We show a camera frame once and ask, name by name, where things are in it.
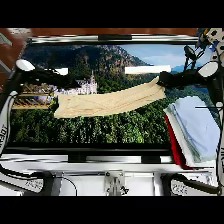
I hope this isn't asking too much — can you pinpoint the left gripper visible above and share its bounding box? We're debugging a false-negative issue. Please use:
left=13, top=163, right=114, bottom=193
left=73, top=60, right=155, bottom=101
left=54, top=73, right=82, bottom=90

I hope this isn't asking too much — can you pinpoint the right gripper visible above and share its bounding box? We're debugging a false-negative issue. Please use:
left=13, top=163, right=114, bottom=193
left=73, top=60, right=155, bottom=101
left=156, top=70, right=178, bottom=90

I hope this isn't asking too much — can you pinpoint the cream shirt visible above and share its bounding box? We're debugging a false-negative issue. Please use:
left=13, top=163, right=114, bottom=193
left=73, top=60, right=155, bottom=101
left=53, top=76, right=167, bottom=120

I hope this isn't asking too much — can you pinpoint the white garment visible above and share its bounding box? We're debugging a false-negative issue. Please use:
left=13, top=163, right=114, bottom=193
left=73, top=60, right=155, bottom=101
left=163, top=103, right=203, bottom=168

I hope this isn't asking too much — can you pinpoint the light blue garment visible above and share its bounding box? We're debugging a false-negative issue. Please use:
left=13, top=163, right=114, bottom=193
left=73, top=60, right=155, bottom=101
left=172, top=95, right=222, bottom=163

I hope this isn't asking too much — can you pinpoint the red garment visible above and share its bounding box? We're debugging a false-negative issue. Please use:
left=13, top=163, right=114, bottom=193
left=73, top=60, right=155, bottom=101
left=164, top=114, right=194, bottom=171

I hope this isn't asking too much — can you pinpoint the black cable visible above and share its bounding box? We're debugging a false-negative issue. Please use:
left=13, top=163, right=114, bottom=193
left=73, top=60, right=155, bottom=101
left=61, top=176, right=79, bottom=197

